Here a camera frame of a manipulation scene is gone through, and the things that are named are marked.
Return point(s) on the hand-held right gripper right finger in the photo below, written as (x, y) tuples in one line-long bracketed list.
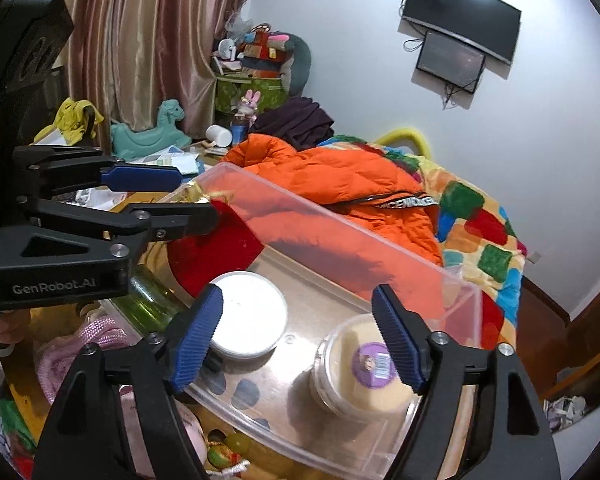
[(395, 340)]

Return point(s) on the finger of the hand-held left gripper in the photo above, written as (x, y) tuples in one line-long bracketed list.
[(139, 177), (179, 220)]

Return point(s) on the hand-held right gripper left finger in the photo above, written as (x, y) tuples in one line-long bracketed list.
[(197, 340)]

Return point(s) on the red cloth item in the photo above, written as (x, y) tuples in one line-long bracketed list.
[(214, 255)]

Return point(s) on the clear tub purple label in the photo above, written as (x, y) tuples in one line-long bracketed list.
[(350, 375)]

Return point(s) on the white round lidded container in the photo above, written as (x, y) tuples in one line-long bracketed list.
[(252, 312)]

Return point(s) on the green glass bottle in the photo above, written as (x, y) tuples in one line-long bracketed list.
[(144, 300)]

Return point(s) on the clear plastic storage box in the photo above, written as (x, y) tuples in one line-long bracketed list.
[(290, 270)]

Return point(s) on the wooden desktop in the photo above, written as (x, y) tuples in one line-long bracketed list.
[(457, 430)]

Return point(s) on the person's left hand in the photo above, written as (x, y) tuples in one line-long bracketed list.
[(12, 327)]

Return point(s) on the teal rocking horse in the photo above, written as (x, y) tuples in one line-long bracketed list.
[(144, 137)]

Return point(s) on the white papers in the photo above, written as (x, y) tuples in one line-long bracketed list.
[(174, 157)]

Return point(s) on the black chair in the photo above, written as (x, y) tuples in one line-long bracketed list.
[(88, 125)]

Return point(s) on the white mug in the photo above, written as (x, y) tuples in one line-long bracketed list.
[(219, 135)]

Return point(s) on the yellow cloth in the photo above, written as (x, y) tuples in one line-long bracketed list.
[(72, 115)]

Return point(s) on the green red bead ornament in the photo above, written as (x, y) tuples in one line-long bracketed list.
[(224, 452)]

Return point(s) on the colourful patchwork blanket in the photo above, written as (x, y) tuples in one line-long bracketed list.
[(480, 240)]

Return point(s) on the green storage box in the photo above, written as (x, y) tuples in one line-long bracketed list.
[(240, 92)]

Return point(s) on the pink bunny toy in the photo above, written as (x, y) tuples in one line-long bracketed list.
[(250, 100)]

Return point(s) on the striped pink curtain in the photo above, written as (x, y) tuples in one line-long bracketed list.
[(144, 35)]

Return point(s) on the dark purple cloth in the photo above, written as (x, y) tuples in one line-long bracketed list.
[(295, 120)]

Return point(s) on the pile of plastic bags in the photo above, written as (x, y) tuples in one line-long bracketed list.
[(4, 435)]

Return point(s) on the orange puffer jacket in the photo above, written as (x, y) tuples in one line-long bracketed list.
[(330, 175)]

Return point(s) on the pile of colourful toys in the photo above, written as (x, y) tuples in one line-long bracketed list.
[(260, 45)]

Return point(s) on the grey cushion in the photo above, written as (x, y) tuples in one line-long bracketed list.
[(302, 60)]

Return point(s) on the white wall outlet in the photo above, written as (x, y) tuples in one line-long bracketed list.
[(534, 257)]

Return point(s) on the small black wall monitor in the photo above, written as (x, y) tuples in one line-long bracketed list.
[(450, 60)]

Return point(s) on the black wall television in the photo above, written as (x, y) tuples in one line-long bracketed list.
[(460, 10)]

